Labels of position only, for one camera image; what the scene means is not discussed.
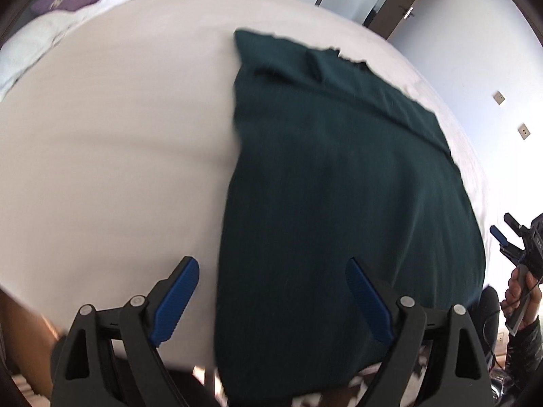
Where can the pale speckled pillow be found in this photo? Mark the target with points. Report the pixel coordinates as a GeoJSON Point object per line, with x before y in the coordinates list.
{"type": "Point", "coordinates": [34, 46]}

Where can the bed with white sheet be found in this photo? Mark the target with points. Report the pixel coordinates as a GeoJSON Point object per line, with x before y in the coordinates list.
{"type": "Point", "coordinates": [127, 144]}

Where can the person's right hand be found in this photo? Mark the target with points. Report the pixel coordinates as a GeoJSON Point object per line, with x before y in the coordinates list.
{"type": "Point", "coordinates": [515, 288]}

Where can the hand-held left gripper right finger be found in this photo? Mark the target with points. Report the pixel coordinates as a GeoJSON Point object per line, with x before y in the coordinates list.
{"type": "Point", "coordinates": [367, 301]}

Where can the brown wooden door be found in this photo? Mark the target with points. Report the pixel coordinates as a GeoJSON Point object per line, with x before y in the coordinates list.
{"type": "Point", "coordinates": [407, 0]}

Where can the brass wall socket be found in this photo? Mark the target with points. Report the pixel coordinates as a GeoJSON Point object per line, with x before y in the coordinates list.
{"type": "Point", "coordinates": [524, 130]}
{"type": "Point", "coordinates": [499, 97]}

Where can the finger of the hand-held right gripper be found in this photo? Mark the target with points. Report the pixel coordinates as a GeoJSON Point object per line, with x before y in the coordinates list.
{"type": "Point", "coordinates": [514, 224]}
{"type": "Point", "coordinates": [500, 237]}

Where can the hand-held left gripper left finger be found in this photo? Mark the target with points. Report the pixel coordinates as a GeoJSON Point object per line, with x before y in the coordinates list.
{"type": "Point", "coordinates": [178, 301]}

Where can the person's right forearm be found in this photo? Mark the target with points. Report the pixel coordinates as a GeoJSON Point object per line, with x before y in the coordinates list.
{"type": "Point", "coordinates": [528, 356]}

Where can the dark green garment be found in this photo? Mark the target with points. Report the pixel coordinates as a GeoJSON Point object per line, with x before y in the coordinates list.
{"type": "Point", "coordinates": [339, 203]}

